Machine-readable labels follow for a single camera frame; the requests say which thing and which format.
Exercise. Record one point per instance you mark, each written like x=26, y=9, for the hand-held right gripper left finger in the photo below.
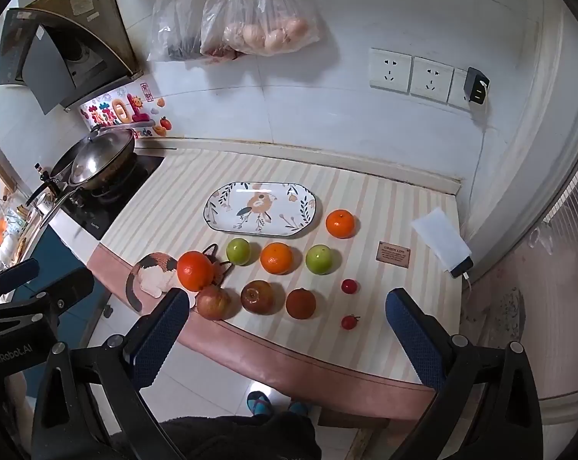
x=159, y=340

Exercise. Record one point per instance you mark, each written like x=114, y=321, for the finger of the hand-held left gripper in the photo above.
x=68, y=287
x=13, y=272

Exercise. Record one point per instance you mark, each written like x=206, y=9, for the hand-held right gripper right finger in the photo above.
x=413, y=340

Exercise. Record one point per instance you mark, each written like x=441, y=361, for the striped red apple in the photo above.
x=213, y=303

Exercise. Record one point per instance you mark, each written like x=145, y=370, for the large orange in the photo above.
x=194, y=270

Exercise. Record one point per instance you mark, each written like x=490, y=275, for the dark red apple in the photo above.
x=257, y=297

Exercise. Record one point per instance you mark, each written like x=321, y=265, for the dark brown round fruit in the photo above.
x=301, y=303

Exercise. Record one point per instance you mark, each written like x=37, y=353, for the green apple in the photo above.
x=238, y=251
x=320, y=259

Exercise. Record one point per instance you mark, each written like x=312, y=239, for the floral oval plate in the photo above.
x=279, y=199

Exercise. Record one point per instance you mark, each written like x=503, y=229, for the blue base cabinet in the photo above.
x=64, y=254

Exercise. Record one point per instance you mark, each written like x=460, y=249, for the assorted kitchen items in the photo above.
x=6, y=230

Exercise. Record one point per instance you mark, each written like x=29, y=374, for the cherry tomato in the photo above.
x=349, y=322
x=349, y=286

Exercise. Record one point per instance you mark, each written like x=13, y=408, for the calico cat decoration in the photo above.
x=150, y=273

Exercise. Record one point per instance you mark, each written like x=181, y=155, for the brown label patch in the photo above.
x=392, y=253

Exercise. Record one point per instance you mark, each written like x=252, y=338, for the dark sauce bottle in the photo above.
x=40, y=172

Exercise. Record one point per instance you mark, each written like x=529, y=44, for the white paper sheet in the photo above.
x=437, y=235

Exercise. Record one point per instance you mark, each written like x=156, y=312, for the black glass cooktop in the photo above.
x=126, y=191

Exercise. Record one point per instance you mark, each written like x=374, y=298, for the blue slipper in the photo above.
x=298, y=408
x=260, y=402

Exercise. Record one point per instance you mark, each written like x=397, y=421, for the black frying pan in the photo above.
x=61, y=164

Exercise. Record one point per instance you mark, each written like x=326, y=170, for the steel wok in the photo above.
x=119, y=175

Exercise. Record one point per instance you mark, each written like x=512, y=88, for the person's dark clothing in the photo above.
x=241, y=441

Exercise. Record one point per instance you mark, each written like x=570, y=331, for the steel wok lid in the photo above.
x=99, y=155

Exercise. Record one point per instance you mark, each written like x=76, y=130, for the striped table mat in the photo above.
x=183, y=187

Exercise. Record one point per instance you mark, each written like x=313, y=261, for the black range hood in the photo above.
x=44, y=62

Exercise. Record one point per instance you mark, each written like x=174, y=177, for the black charger plug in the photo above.
x=475, y=85

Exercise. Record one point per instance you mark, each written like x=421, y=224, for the clear bag with brown contents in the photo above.
x=219, y=51

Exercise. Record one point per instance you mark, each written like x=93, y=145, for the clear bag with dark contents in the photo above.
x=178, y=28

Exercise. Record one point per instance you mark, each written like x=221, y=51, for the clear bag of eggs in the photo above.
x=265, y=19

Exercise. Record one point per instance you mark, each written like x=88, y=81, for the colourful wall stickers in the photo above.
x=116, y=110

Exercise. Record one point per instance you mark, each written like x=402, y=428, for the white wall socket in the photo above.
x=431, y=79
x=389, y=69
x=456, y=91

